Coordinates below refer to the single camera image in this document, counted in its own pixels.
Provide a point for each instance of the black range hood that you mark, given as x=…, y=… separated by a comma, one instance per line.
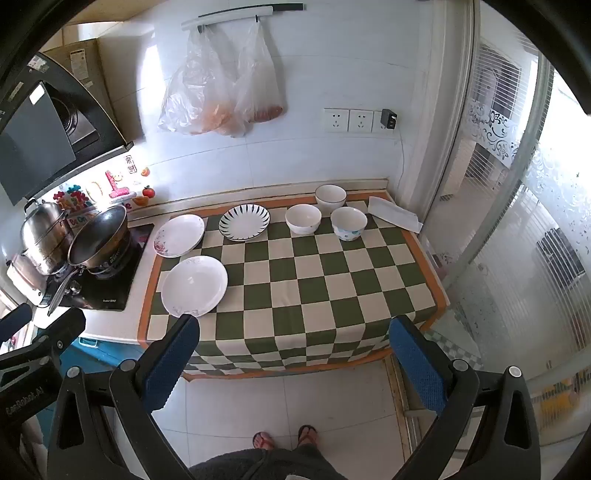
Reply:
x=37, y=138

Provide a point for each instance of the brown cardboard box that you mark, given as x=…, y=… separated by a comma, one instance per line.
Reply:
x=83, y=64

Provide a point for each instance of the white bowl with dark rim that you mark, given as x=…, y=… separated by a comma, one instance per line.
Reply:
x=330, y=198

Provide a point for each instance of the white bowl with blue print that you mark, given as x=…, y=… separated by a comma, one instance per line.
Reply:
x=348, y=224

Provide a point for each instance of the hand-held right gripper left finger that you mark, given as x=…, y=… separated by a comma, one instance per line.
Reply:
x=171, y=364

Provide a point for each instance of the person's foot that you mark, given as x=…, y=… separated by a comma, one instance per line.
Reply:
x=308, y=435
x=264, y=441

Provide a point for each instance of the white plate with dark stripes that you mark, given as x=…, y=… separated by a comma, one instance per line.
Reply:
x=244, y=223

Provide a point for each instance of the large clear plastic bag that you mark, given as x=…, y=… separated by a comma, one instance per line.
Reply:
x=198, y=97

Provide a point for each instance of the black plug adapter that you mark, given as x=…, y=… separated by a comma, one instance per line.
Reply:
x=389, y=119

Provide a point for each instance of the blue cabinet front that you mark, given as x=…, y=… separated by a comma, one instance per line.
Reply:
x=92, y=357

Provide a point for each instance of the person's grey trousers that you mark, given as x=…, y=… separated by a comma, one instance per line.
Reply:
x=268, y=464

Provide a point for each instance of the group of colourful wall stickers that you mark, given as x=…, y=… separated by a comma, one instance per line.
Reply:
x=115, y=187

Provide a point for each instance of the small clear plastic bag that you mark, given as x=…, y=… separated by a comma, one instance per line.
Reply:
x=261, y=87

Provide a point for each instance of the stainless steel pot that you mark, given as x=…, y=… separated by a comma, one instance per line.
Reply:
x=44, y=230

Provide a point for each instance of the person's right foot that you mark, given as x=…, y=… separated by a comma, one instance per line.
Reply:
x=308, y=435

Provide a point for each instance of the plain white plate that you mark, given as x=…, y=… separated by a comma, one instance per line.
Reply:
x=194, y=286

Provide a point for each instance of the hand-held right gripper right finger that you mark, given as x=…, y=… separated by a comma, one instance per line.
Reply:
x=415, y=364

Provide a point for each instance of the black gas stove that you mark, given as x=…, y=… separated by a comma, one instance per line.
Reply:
x=111, y=288

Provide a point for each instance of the patterned glass sliding door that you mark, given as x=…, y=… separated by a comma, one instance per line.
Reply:
x=521, y=277

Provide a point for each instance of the white wall hook rail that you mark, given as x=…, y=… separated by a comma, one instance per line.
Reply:
x=231, y=16

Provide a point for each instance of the white plate with red flowers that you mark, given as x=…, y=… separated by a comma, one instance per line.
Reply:
x=178, y=235

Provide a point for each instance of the folded white paper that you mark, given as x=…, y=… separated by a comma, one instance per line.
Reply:
x=395, y=213

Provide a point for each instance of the white wall socket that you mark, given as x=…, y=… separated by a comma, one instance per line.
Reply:
x=336, y=120
x=376, y=122
x=360, y=121

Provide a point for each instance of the person's left foot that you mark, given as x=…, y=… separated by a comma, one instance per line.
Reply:
x=264, y=441

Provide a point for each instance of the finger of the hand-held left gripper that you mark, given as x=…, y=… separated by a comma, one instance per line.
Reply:
x=62, y=330
x=16, y=321

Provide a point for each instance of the green checkered tablecloth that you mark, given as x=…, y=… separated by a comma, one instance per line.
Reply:
x=304, y=295

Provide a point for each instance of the plain white bowl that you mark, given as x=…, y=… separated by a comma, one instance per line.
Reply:
x=303, y=220

